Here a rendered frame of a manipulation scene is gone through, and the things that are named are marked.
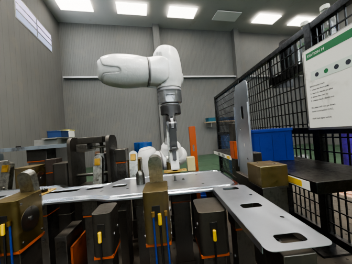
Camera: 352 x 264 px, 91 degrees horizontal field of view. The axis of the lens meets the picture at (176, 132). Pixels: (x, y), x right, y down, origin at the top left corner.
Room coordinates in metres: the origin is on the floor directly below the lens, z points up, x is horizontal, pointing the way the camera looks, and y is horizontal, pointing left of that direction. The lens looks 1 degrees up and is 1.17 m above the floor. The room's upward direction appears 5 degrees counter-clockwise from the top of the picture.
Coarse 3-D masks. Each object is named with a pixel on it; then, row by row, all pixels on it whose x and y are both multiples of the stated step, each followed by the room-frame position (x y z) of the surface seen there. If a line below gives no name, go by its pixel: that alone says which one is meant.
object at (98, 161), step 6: (96, 156) 0.76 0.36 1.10; (102, 156) 0.78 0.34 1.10; (96, 162) 0.74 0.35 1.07; (102, 162) 0.76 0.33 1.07; (96, 168) 0.75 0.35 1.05; (102, 168) 0.75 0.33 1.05; (96, 174) 0.74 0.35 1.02; (102, 174) 0.75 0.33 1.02; (96, 180) 0.73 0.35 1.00; (102, 180) 0.74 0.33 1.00
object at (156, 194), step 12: (144, 192) 0.39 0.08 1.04; (156, 192) 0.39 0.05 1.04; (144, 204) 0.39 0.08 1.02; (156, 204) 0.39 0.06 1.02; (168, 204) 0.39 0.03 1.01; (144, 216) 0.39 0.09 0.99; (156, 216) 0.38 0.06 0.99; (168, 216) 0.39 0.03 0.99; (156, 228) 0.39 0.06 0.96; (168, 228) 0.39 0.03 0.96; (156, 240) 0.39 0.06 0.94; (168, 240) 0.38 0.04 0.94; (156, 252) 0.38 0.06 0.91; (168, 252) 0.38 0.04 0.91
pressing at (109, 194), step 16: (176, 176) 0.70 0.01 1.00; (192, 176) 0.68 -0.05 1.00; (208, 176) 0.66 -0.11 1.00; (224, 176) 0.64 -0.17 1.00; (0, 192) 0.66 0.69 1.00; (16, 192) 0.64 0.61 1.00; (64, 192) 0.59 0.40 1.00; (80, 192) 0.58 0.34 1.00; (96, 192) 0.57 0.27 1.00; (112, 192) 0.55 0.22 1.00; (128, 192) 0.54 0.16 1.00; (176, 192) 0.52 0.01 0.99; (192, 192) 0.52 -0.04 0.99
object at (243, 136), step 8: (240, 88) 0.63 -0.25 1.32; (240, 96) 0.64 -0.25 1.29; (240, 104) 0.64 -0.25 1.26; (248, 104) 0.59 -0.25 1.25; (240, 112) 0.65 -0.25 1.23; (248, 112) 0.59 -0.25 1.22; (240, 120) 0.65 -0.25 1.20; (248, 120) 0.58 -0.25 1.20; (248, 128) 0.60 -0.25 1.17; (240, 136) 0.67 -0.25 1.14; (248, 136) 0.60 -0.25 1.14; (240, 144) 0.67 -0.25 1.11; (248, 144) 0.61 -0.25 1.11; (240, 152) 0.68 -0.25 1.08; (248, 152) 0.61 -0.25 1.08; (240, 160) 0.68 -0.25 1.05; (248, 160) 0.62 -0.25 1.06; (240, 168) 0.69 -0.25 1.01
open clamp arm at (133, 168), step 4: (132, 152) 0.78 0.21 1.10; (136, 152) 0.78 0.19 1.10; (132, 156) 0.77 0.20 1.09; (136, 156) 0.78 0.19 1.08; (132, 160) 0.77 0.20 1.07; (136, 160) 0.78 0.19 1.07; (132, 164) 0.77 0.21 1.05; (136, 164) 0.77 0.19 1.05; (132, 168) 0.77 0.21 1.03; (136, 168) 0.77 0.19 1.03; (132, 172) 0.76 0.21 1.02; (136, 172) 0.77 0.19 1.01; (132, 176) 0.76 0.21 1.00
